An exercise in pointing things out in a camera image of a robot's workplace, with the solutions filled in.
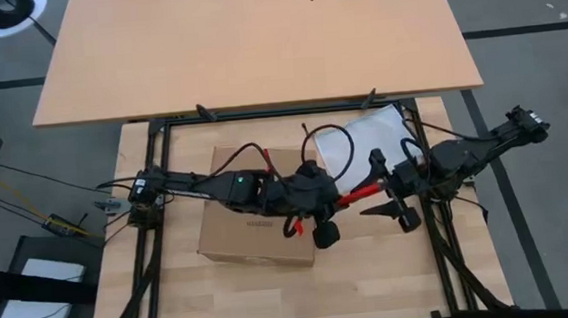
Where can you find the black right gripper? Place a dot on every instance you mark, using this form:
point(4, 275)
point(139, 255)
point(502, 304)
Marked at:
point(408, 185)

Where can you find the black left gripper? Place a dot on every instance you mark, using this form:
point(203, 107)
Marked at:
point(306, 195)

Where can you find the white mesh zip pouch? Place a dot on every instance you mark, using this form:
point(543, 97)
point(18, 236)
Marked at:
point(368, 138)

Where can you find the brown cardboard box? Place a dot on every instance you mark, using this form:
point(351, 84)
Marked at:
point(249, 236)

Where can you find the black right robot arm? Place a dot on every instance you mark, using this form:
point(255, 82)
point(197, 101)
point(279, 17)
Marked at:
point(479, 148)

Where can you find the red tape strip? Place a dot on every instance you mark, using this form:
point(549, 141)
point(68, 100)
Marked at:
point(267, 160)
point(298, 226)

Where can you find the black clamp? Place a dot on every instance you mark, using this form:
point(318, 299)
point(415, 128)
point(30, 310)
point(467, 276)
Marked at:
point(206, 112)
point(368, 99)

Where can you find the light wooden desk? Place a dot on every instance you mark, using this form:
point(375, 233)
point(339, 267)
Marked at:
point(256, 45)

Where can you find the black electronics hub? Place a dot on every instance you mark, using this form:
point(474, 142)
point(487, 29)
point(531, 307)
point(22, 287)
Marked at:
point(60, 225)

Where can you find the black side table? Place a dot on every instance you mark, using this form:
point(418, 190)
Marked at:
point(54, 245)

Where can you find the black horizontal bar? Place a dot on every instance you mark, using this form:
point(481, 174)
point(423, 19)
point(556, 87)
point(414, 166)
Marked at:
point(32, 287)

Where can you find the white flat box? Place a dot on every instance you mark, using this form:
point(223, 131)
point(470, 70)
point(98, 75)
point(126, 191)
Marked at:
point(29, 317)

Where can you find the black tower column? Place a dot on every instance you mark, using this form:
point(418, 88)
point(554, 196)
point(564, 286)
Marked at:
point(3, 10)

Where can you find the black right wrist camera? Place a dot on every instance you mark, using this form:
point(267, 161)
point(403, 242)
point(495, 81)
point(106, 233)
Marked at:
point(377, 158)

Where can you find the black aluminium frame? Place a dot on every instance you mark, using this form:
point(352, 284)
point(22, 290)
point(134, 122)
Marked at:
point(286, 113)

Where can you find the grey metal bracket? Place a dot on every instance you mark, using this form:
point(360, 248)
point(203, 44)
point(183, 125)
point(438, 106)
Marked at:
point(112, 205)

